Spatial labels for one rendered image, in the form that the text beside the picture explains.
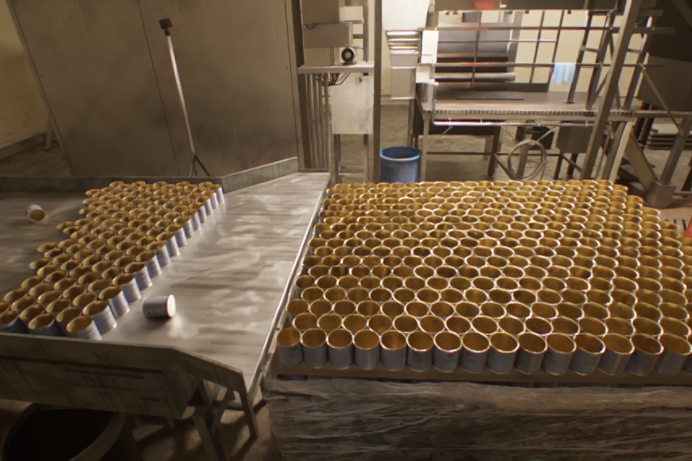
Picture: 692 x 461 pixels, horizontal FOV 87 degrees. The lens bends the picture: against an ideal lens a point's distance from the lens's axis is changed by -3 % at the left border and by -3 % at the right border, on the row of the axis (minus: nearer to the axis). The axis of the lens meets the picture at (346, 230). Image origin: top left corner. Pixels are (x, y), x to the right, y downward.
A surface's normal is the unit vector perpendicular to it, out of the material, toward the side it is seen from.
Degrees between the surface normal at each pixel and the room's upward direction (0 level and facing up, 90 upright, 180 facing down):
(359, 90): 90
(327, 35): 90
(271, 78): 90
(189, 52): 90
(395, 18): 99
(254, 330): 0
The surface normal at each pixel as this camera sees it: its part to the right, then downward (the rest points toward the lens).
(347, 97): -0.10, 0.49
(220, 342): -0.03, -0.87
